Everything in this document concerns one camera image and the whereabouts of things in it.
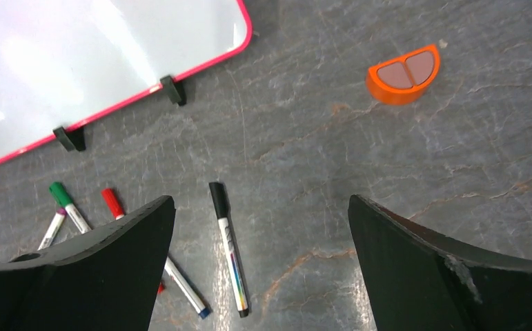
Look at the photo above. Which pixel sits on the orange semicircle toy block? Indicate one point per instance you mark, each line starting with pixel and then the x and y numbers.
pixel 404 79

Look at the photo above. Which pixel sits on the red whiteboard marker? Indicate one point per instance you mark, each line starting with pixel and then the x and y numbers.
pixel 113 203

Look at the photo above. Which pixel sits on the green whiteboard marker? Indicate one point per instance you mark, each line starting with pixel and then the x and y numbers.
pixel 61 196

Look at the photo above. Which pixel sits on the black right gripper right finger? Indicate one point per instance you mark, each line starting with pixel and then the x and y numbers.
pixel 420 279

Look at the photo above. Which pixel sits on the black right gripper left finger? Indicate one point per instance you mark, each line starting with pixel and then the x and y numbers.
pixel 105 279

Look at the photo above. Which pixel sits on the purple whiteboard marker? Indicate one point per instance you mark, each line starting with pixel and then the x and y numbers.
pixel 53 228

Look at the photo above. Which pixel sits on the pink framed whiteboard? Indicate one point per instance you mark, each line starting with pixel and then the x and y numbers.
pixel 64 64

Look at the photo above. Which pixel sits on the black whiteboard marker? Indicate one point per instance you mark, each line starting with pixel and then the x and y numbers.
pixel 222 211

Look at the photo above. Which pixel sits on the blue whiteboard marker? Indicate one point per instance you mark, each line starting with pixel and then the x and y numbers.
pixel 193 298

